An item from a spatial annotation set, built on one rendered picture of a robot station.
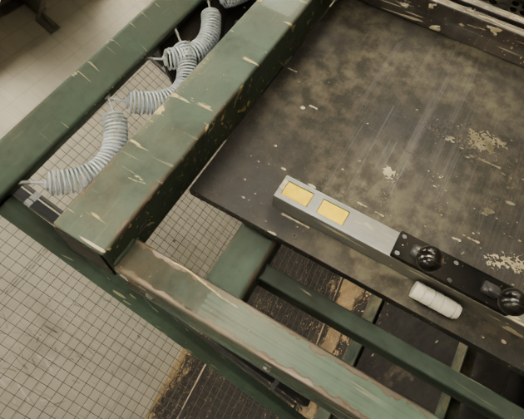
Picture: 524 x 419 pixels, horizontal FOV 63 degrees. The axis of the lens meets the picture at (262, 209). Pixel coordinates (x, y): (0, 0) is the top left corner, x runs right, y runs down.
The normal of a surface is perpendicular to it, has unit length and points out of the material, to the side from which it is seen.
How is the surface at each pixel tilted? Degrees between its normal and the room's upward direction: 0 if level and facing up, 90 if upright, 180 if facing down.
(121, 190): 59
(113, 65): 90
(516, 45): 90
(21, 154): 90
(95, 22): 90
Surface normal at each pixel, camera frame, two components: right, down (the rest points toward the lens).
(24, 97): 0.56, -0.29
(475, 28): -0.50, 0.76
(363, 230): 0.04, -0.46
